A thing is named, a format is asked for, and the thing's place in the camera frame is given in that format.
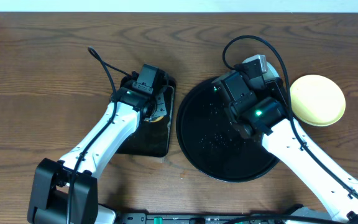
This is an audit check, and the orange green scrub sponge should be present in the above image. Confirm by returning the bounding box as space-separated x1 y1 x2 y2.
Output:
145 116 163 123

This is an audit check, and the yellow plate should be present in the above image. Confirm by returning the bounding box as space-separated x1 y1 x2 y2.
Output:
290 75 346 126

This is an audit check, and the light blue plate front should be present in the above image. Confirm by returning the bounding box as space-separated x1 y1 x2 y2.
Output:
243 54 279 80

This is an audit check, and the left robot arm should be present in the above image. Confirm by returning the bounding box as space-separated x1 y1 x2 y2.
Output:
27 89 175 223

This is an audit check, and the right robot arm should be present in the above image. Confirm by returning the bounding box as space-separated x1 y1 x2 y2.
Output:
241 75 358 223

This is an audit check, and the black rectangular water tray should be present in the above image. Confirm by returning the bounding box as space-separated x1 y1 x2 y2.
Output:
117 78 176 157

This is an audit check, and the black round serving tray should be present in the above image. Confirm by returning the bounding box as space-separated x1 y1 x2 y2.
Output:
176 78 280 182

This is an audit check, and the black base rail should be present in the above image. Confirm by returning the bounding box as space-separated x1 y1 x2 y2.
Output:
116 212 354 224

